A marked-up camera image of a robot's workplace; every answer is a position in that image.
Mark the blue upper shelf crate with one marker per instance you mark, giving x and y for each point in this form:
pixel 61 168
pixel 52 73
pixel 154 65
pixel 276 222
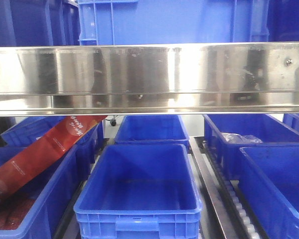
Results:
pixel 134 22

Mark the stainless steel shelf beam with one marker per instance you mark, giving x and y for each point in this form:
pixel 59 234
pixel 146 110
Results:
pixel 206 78

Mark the blue centre rear bin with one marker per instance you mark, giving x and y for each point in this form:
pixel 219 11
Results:
pixel 152 129

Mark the blue bin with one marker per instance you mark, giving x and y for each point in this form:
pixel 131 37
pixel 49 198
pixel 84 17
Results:
pixel 265 127
pixel 140 192
pixel 269 181
pixel 152 129
pixel 51 192
pixel 26 132

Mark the blue centre front bin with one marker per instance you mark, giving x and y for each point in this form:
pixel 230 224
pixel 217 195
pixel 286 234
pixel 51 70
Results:
pixel 140 192

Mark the red snack package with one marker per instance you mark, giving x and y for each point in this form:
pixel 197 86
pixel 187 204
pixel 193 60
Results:
pixel 45 151

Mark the clear plastic bag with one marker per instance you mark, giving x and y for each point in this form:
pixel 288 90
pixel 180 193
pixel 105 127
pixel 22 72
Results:
pixel 239 139

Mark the blue left front bin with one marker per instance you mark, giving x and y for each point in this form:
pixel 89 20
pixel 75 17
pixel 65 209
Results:
pixel 51 192

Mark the blue right rear bin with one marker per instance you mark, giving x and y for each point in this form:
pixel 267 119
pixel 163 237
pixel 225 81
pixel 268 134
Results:
pixel 265 127

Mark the blue left rear bin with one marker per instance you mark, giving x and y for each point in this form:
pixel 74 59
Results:
pixel 26 132

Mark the blue right front bin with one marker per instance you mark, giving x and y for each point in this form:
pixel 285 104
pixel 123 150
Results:
pixel 269 181

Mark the roller track rail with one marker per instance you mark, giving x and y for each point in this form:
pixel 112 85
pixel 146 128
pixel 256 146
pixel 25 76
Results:
pixel 225 213

